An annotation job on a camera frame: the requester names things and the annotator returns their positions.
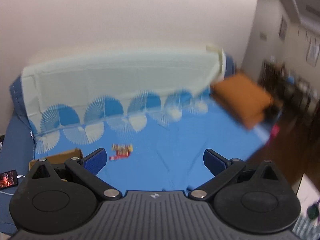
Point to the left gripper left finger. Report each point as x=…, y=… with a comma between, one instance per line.
x=55, y=198

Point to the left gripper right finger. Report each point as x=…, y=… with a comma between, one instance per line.
x=252, y=199

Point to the red chocolate bar packet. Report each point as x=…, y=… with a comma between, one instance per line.
x=118, y=157

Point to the yellow snack bar packet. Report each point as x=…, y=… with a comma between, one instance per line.
x=117, y=147

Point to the red gold candy packet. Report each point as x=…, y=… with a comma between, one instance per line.
x=123, y=152

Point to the brown cardboard box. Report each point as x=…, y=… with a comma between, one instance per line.
x=60, y=158

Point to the black smartphone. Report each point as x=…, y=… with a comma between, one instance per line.
x=8, y=179

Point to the orange cushion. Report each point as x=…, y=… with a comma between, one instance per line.
x=244, y=99

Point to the blue white patterned sheet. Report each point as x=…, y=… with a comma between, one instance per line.
x=157, y=101

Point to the cream folded cloth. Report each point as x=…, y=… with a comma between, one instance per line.
x=221, y=57

